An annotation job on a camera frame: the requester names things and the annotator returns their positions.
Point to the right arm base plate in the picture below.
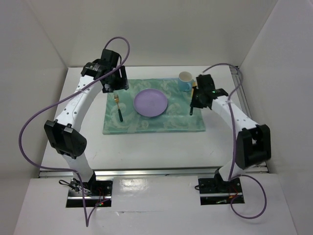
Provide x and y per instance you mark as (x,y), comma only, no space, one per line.
(213,186)

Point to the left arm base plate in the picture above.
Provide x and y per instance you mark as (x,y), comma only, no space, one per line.
(101,191)

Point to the gold knife black handle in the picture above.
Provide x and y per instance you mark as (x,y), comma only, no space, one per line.
(194,85)

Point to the aluminium front rail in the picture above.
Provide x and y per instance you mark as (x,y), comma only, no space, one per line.
(152,172)

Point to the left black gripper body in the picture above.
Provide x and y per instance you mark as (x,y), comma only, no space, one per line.
(113,78)

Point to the gold fork black handle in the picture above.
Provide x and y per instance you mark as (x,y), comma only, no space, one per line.
(116,99)

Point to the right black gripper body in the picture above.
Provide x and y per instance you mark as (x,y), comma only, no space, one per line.
(201,93)

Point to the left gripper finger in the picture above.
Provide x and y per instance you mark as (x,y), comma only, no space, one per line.
(110,88)
(123,78)

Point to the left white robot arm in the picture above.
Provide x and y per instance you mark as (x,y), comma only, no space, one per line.
(64,132)

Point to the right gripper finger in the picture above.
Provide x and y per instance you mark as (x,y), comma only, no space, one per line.
(205,102)
(194,100)

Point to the blue mug white inside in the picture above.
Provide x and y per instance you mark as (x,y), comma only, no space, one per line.
(185,80)

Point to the purple plate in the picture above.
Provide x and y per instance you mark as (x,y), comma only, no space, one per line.
(150,103)

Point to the green patterned cloth napkin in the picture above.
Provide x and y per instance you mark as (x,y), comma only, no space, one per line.
(175,118)

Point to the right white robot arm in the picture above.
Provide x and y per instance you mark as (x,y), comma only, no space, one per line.
(251,141)

